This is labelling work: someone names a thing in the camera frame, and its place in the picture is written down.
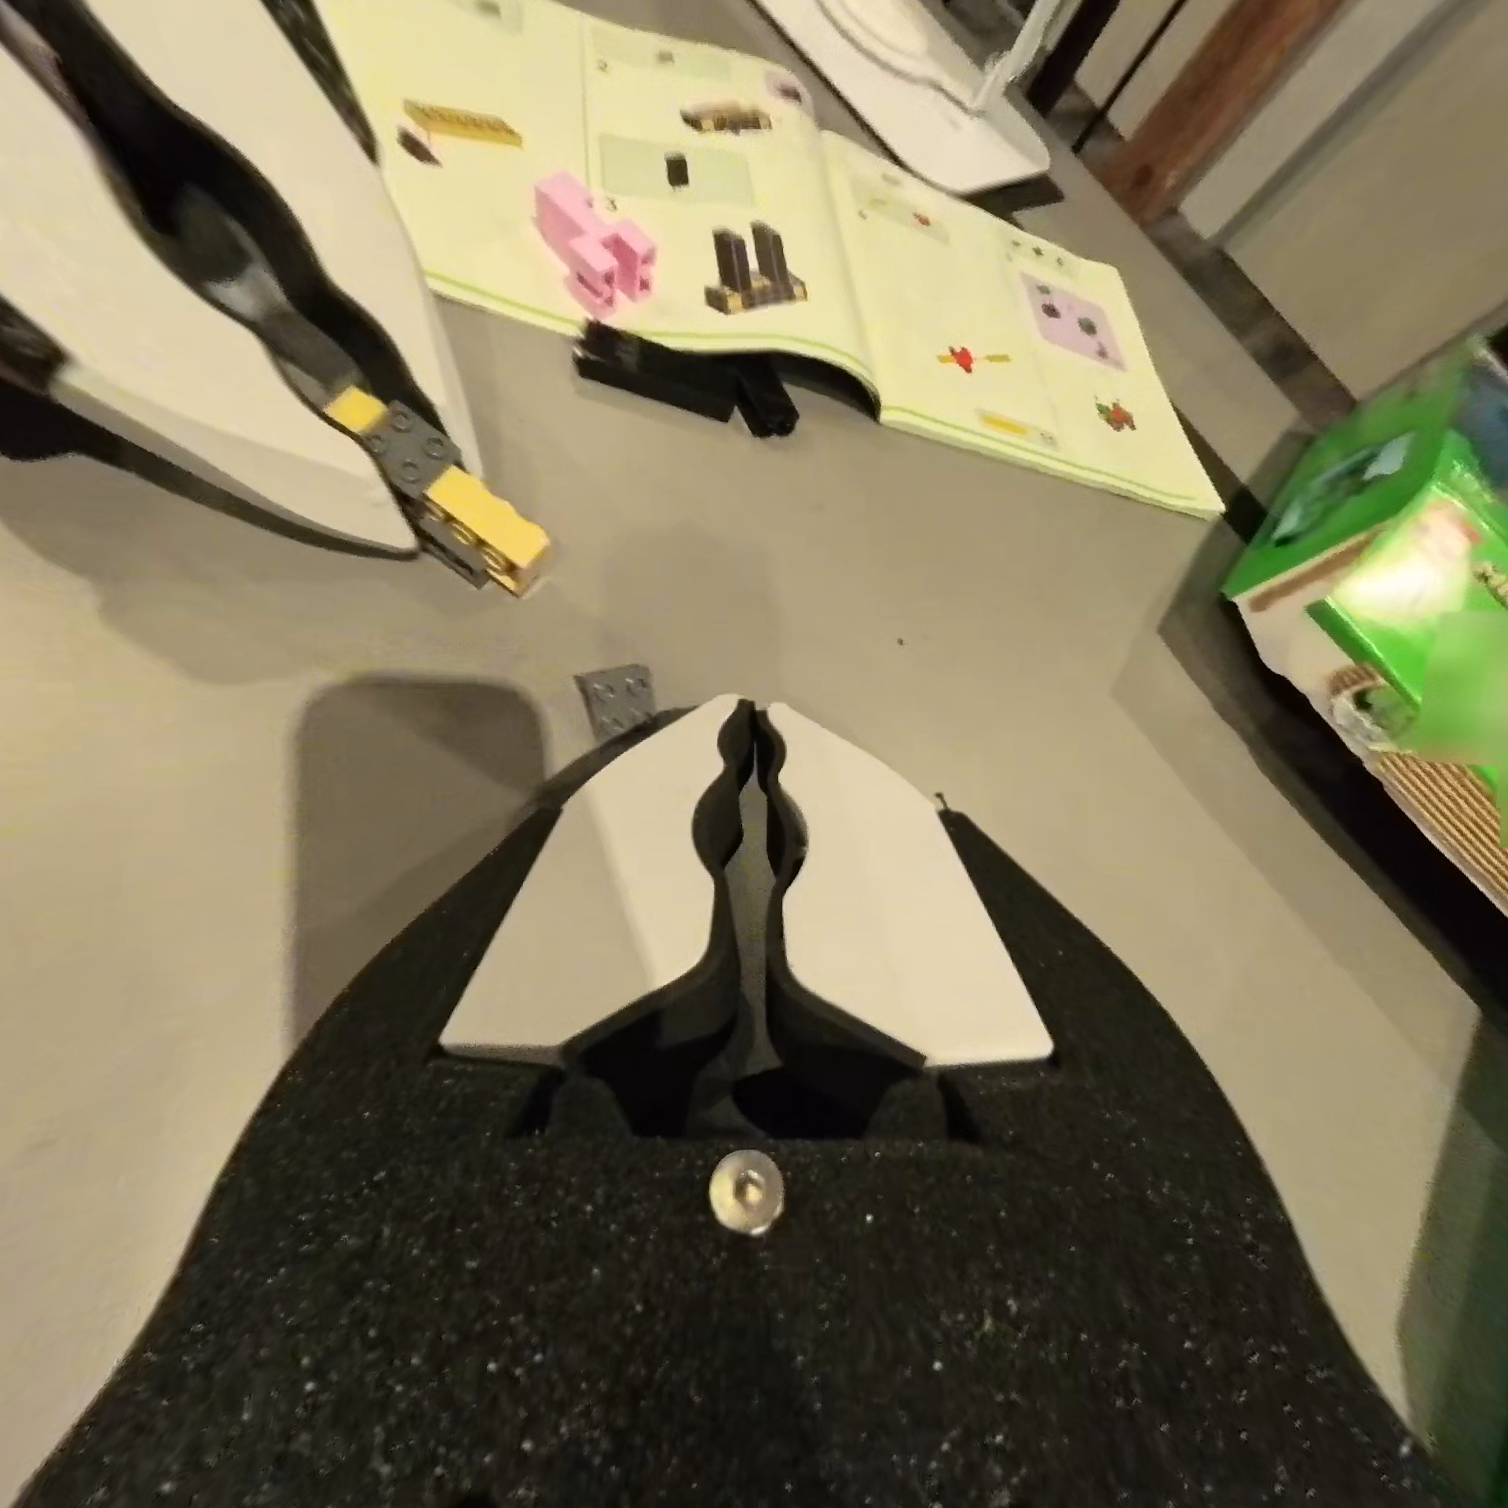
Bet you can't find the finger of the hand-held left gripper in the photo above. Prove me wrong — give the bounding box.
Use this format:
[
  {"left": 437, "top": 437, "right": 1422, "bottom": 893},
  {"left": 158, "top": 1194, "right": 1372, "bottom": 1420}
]
[
  {"left": 0, "top": 42, "right": 426, "bottom": 559},
  {"left": 36, "top": 0, "right": 487, "bottom": 487}
]

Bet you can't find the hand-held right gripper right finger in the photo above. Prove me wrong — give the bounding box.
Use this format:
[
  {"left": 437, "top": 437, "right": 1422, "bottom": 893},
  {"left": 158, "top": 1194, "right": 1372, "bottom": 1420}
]
[{"left": 753, "top": 700, "right": 1058, "bottom": 1072}]

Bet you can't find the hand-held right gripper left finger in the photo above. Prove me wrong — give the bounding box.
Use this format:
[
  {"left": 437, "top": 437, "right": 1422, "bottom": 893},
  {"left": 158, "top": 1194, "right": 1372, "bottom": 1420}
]
[{"left": 439, "top": 693, "right": 758, "bottom": 1070}]

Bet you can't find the dark grey square plate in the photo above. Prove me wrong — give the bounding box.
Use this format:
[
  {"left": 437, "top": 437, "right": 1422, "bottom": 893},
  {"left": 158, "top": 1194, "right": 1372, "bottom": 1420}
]
[
  {"left": 363, "top": 399, "right": 467, "bottom": 503},
  {"left": 573, "top": 663, "right": 661, "bottom": 744}
]

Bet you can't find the long yellow building brick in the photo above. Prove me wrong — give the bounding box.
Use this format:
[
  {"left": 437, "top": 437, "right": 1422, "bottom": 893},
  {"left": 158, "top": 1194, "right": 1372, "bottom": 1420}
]
[{"left": 320, "top": 386, "right": 553, "bottom": 598}]

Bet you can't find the pink brick figure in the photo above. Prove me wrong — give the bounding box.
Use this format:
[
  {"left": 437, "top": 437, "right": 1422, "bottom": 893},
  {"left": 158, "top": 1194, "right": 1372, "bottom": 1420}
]
[{"left": 534, "top": 171, "right": 659, "bottom": 322}]

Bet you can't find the long black brick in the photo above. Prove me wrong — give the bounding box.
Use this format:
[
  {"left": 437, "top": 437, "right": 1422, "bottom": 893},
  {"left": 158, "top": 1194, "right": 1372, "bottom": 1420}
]
[{"left": 573, "top": 320, "right": 744, "bottom": 422}]

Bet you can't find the short black brick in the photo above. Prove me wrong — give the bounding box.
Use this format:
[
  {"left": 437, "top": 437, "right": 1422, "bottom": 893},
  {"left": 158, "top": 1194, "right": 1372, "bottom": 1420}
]
[{"left": 733, "top": 359, "right": 803, "bottom": 440}]

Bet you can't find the green cardboard box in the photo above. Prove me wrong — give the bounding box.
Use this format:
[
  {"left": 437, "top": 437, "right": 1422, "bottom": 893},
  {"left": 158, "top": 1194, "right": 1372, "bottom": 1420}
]
[{"left": 1219, "top": 332, "right": 1508, "bottom": 921}]

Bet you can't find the pale green instruction booklet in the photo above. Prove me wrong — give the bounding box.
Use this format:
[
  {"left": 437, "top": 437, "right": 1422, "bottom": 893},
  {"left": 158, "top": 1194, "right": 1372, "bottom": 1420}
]
[{"left": 313, "top": 0, "right": 1230, "bottom": 523}]

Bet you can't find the white lamp base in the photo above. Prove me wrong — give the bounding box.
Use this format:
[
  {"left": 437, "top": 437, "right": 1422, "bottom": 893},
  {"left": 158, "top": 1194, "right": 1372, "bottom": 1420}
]
[{"left": 754, "top": 0, "right": 1053, "bottom": 198}]

